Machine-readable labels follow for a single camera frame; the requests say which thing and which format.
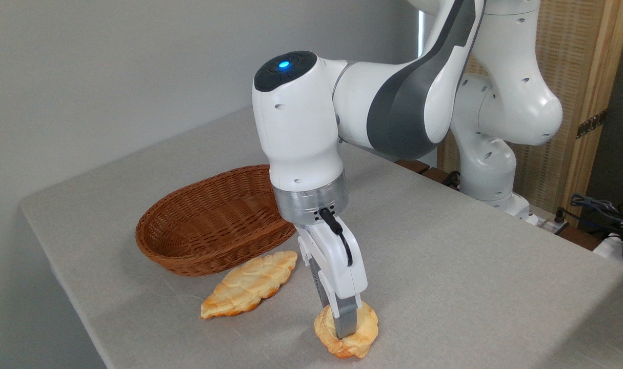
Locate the long braided bread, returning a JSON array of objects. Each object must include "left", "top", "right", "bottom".
[{"left": 199, "top": 250, "right": 298, "bottom": 320}]

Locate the round bread bun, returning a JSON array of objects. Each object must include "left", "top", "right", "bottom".
[{"left": 314, "top": 301, "right": 379, "bottom": 359}]

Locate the grey tablecloth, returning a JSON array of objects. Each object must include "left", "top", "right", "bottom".
[{"left": 19, "top": 107, "right": 623, "bottom": 369}]

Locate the wooden rattan screen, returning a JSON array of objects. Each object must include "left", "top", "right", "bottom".
[{"left": 437, "top": 0, "right": 623, "bottom": 226}]

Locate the brown wicker basket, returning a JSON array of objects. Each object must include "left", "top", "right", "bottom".
[{"left": 135, "top": 164, "right": 297, "bottom": 277}]

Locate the white power strip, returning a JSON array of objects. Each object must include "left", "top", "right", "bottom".
[{"left": 527, "top": 206, "right": 569, "bottom": 235}]

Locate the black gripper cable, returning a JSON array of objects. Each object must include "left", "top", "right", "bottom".
[{"left": 319, "top": 208, "right": 354, "bottom": 268}]

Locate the black cable bundle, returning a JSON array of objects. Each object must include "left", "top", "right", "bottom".
[{"left": 569, "top": 193, "right": 623, "bottom": 242}]

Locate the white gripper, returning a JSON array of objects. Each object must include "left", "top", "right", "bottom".
[{"left": 295, "top": 217, "right": 369, "bottom": 339}]

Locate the metal screen hinge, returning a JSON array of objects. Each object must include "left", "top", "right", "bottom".
[{"left": 576, "top": 110, "right": 608, "bottom": 139}]

